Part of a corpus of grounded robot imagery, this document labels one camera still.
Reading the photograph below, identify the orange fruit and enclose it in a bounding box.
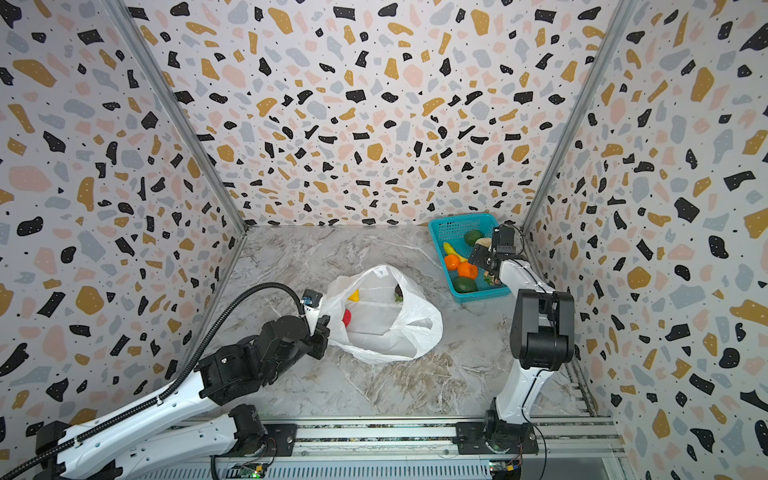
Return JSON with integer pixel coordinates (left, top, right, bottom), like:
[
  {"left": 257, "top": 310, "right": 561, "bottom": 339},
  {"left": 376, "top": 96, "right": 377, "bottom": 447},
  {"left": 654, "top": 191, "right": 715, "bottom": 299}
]
[{"left": 457, "top": 261, "right": 479, "bottom": 280}]

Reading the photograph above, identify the teal plastic basket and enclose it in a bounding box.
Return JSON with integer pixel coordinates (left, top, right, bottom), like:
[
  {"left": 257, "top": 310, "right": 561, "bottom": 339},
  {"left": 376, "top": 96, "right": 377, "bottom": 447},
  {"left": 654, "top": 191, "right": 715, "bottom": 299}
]
[{"left": 428, "top": 213, "right": 537, "bottom": 303}]

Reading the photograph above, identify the small orange tangerine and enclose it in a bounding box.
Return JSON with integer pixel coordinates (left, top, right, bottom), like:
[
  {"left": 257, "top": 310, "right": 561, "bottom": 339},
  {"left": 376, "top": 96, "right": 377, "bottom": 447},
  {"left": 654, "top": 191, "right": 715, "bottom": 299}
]
[{"left": 443, "top": 254, "right": 462, "bottom": 271}]

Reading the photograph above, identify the green mango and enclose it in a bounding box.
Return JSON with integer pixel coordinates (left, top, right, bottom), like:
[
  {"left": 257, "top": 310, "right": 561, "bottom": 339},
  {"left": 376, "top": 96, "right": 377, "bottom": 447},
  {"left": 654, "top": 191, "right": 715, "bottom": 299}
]
[{"left": 452, "top": 276, "right": 478, "bottom": 295}]

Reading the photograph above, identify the white plastic bag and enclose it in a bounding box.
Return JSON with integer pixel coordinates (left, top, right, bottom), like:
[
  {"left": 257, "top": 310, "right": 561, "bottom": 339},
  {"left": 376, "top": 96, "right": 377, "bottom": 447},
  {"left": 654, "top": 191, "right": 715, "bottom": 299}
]
[{"left": 320, "top": 264, "right": 443, "bottom": 364}]

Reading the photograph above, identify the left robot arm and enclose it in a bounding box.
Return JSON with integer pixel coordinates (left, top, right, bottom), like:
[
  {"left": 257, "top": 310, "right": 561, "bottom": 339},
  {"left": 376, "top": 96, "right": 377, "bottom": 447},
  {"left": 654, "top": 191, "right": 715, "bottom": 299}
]
[{"left": 36, "top": 313, "right": 330, "bottom": 479}]

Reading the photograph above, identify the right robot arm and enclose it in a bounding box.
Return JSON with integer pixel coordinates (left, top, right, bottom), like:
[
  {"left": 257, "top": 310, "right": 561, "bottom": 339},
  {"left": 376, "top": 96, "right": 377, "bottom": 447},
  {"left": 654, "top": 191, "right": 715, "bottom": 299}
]
[{"left": 469, "top": 221, "right": 575, "bottom": 452}]

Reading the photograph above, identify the green round fruit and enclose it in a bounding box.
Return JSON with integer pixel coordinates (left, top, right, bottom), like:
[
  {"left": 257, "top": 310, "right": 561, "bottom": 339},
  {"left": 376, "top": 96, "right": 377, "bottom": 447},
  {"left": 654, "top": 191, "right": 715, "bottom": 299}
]
[{"left": 463, "top": 229, "right": 485, "bottom": 247}]

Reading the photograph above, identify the red fruit piece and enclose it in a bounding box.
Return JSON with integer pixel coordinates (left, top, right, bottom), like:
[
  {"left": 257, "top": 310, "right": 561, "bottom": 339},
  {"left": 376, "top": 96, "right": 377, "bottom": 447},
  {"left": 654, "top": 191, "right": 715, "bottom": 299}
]
[{"left": 342, "top": 309, "right": 352, "bottom": 328}]

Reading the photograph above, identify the yellow banana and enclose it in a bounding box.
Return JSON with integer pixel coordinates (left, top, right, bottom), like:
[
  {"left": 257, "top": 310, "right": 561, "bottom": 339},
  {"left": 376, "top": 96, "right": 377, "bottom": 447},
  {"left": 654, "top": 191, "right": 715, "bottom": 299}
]
[{"left": 442, "top": 242, "right": 467, "bottom": 262}]

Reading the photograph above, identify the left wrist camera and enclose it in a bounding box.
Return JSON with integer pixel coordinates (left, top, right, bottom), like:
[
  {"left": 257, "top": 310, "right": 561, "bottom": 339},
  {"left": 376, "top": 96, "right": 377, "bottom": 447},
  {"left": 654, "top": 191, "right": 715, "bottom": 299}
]
[{"left": 302, "top": 289, "right": 323, "bottom": 309}]

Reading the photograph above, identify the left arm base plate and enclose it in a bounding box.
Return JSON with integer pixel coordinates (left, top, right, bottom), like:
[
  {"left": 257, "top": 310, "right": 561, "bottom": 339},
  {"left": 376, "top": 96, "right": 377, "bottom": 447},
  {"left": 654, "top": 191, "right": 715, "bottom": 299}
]
[{"left": 221, "top": 423, "right": 298, "bottom": 458}]

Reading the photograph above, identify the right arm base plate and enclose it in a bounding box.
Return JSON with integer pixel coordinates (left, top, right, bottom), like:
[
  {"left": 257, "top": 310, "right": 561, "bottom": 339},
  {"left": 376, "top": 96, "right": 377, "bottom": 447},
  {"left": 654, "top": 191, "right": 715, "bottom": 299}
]
[{"left": 452, "top": 422, "right": 539, "bottom": 455}]

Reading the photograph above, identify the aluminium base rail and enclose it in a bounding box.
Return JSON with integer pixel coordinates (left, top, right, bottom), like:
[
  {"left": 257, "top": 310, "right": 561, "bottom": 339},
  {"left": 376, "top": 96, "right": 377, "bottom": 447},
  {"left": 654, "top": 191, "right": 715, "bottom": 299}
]
[{"left": 119, "top": 416, "right": 631, "bottom": 480}]

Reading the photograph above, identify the right aluminium corner post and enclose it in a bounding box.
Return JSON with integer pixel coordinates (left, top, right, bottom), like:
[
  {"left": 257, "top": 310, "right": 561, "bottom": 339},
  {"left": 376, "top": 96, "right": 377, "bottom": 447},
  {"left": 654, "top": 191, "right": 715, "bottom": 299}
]
[{"left": 522, "top": 0, "right": 637, "bottom": 234}]

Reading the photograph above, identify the aluminium corner post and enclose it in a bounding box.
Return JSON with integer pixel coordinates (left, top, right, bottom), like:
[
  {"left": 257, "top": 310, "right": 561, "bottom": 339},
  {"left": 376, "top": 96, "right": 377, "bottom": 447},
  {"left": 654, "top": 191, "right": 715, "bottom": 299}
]
[
  {"left": 522, "top": 0, "right": 637, "bottom": 234},
  {"left": 104, "top": 1, "right": 247, "bottom": 236}
]

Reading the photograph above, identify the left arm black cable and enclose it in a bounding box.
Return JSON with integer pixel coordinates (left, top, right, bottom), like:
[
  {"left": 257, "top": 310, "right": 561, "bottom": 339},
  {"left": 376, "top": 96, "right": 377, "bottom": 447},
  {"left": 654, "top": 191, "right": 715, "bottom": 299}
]
[{"left": 0, "top": 281, "right": 307, "bottom": 480}]

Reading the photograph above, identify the left aluminium corner post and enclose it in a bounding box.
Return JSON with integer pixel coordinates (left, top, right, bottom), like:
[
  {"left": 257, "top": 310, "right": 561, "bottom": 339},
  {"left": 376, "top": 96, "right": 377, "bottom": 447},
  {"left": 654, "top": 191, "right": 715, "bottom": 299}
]
[{"left": 104, "top": 1, "right": 247, "bottom": 236}]

